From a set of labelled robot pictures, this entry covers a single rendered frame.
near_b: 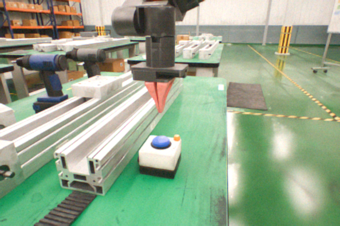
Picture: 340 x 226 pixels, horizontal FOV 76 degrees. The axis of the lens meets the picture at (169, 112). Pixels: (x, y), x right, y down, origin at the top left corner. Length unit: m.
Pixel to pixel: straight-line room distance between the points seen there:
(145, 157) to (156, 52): 0.22
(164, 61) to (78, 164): 0.27
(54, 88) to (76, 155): 0.45
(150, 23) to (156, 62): 0.07
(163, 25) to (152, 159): 0.27
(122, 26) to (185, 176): 0.34
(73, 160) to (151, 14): 0.32
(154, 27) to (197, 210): 0.33
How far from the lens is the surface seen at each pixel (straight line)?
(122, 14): 0.46
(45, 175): 0.57
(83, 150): 0.51
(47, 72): 0.90
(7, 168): 0.55
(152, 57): 0.41
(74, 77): 3.55
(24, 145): 0.56
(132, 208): 0.44
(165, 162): 0.47
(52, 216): 0.45
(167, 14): 0.41
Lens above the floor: 1.09
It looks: 22 degrees down
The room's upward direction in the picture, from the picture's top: straight up
